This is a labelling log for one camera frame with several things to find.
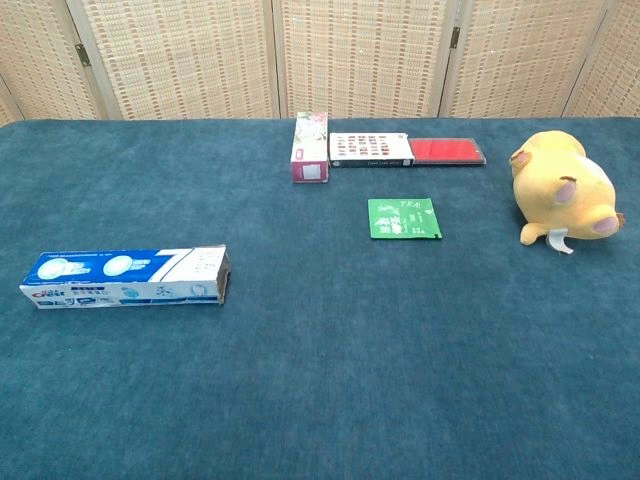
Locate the blue white toothpaste box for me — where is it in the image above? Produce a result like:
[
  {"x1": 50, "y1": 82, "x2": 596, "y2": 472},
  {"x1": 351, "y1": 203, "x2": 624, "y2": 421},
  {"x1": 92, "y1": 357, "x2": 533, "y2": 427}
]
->
[{"x1": 19, "y1": 243, "x2": 232, "y2": 312}]

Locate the pink floral carton box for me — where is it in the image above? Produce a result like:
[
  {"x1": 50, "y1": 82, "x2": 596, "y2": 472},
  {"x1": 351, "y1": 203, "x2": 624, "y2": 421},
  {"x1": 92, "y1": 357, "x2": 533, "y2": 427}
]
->
[{"x1": 290, "y1": 110, "x2": 331, "y2": 185}]

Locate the white box with red pattern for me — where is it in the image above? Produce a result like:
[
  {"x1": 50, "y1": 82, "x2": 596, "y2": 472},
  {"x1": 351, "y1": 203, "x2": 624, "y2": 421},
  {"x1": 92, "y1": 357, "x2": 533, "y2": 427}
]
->
[{"x1": 327, "y1": 131, "x2": 416, "y2": 169}]

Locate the teal table cloth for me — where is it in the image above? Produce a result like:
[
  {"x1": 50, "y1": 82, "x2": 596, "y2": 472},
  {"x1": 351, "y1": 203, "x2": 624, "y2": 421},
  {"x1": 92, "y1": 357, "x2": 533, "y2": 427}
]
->
[{"x1": 0, "y1": 116, "x2": 640, "y2": 480}]

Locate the yellow plush toy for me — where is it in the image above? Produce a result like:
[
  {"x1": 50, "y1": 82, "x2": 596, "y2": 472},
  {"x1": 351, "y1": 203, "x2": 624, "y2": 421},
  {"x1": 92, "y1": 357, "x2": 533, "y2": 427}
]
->
[{"x1": 508, "y1": 129, "x2": 627, "y2": 257}]

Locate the red ink pad black case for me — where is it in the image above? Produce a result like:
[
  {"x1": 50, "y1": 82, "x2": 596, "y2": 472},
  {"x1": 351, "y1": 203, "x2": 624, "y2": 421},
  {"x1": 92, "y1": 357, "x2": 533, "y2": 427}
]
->
[{"x1": 407, "y1": 137, "x2": 488, "y2": 168}]

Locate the green tea packet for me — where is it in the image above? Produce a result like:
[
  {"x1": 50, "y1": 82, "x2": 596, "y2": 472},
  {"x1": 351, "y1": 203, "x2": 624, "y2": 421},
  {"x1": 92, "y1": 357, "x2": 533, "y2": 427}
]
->
[{"x1": 367, "y1": 197, "x2": 444, "y2": 242}]

